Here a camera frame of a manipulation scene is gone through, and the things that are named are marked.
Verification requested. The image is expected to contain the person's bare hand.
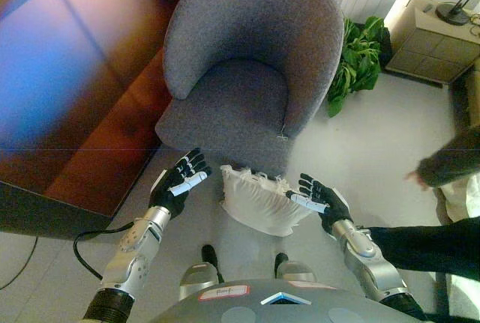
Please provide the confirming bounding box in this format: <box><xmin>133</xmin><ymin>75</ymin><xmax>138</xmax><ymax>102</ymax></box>
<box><xmin>404</xmin><ymin>171</ymin><xmax>431</xmax><ymax>193</ymax></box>

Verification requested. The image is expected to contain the silver robot leg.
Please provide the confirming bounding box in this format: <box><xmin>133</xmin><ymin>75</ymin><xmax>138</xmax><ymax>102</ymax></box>
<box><xmin>178</xmin><ymin>261</ymin><xmax>221</xmax><ymax>301</ymax></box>
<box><xmin>279</xmin><ymin>261</ymin><xmax>318</xmax><ymax>285</ymax></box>

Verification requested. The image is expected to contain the silver left robot leg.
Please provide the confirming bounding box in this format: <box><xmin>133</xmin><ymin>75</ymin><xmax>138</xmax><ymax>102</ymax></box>
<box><xmin>178</xmin><ymin>261</ymin><xmax>221</xmax><ymax>301</ymax></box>

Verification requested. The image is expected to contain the grey robot torso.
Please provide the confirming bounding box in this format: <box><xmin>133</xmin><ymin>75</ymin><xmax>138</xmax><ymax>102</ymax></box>
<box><xmin>149</xmin><ymin>277</ymin><xmax>425</xmax><ymax>323</ymax></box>

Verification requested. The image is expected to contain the thin floor cable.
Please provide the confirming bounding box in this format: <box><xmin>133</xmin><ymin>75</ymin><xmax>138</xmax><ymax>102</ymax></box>
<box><xmin>0</xmin><ymin>235</ymin><xmax>38</xmax><ymax>290</ymax></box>

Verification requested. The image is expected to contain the silver right robot leg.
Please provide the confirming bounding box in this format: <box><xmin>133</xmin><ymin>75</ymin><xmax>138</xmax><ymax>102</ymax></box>
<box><xmin>279</xmin><ymin>261</ymin><xmax>318</xmax><ymax>285</ymax></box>

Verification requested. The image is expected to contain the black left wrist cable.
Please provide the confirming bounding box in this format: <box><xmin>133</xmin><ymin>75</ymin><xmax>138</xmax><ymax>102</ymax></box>
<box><xmin>73</xmin><ymin>221</ymin><xmax>134</xmax><ymax>281</ymax></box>

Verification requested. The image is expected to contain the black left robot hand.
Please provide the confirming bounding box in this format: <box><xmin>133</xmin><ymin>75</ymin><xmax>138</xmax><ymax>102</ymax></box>
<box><xmin>149</xmin><ymin>148</ymin><xmax>213</xmax><ymax>220</ymax></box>

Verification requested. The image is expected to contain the grey fabric armchair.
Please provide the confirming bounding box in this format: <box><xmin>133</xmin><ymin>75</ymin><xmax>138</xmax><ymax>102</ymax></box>
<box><xmin>154</xmin><ymin>0</ymin><xmax>345</xmax><ymax>174</ymax></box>

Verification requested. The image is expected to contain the person's dark knitted forearm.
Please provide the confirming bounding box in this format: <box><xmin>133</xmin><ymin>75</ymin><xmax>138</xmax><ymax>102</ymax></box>
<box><xmin>416</xmin><ymin>126</ymin><xmax>480</xmax><ymax>189</ymax></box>

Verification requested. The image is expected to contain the green leafy plant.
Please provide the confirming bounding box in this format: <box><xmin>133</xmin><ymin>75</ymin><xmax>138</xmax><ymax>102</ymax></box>
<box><xmin>326</xmin><ymin>15</ymin><xmax>393</xmax><ymax>118</ymax></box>

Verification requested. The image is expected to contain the black right robot foot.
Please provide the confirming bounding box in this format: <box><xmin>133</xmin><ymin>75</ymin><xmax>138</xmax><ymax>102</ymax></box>
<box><xmin>274</xmin><ymin>252</ymin><xmax>290</xmax><ymax>279</ymax></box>

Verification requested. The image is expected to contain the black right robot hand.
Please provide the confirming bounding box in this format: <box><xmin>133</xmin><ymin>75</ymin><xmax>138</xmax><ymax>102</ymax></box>
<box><xmin>286</xmin><ymin>173</ymin><xmax>353</xmax><ymax>235</ymax></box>

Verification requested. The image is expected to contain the black robot foot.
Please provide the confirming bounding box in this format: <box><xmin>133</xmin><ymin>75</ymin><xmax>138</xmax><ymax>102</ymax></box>
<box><xmin>274</xmin><ymin>252</ymin><xmax>290</xmax><ymax>279</ymax></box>
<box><xmin>201</xmin><ymin>244</ymin><xmax>226</xmax><ymax>283</ymax></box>

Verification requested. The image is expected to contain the black left robot foot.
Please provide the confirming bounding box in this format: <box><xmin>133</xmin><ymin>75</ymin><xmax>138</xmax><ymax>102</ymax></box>
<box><xmin>201</xmin><ymin>244</ymin><xmax>226</xmax><ymax>283</ymax></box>

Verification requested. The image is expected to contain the beige drawer cabinet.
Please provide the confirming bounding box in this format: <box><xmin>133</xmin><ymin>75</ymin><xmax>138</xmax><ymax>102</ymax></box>
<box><xmin>385</xmin><ymin>0</ymin><xmax>480</xmax><ymax>85</ymax></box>

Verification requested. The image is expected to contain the person's black sleeved arm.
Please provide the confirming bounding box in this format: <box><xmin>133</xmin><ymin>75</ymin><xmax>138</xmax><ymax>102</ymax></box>
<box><xmin>369</xmin><ymin>217</ymin><xmax>480</xmax><ymax>283</ymax></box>

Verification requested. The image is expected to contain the white fringed pillow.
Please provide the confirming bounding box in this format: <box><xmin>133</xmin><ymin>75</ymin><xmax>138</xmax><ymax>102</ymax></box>
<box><xmin>219</xmin><ymin>164</ymin><xmax>331</xmax><ymax>240</ymax></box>

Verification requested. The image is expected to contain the glossy wooden cabinet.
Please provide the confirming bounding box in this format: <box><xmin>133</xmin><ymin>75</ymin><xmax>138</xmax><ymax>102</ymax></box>
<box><xmin>0</xmin><ymin>0</ymin><xmax>188</xmax><ymax>241</ymax></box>

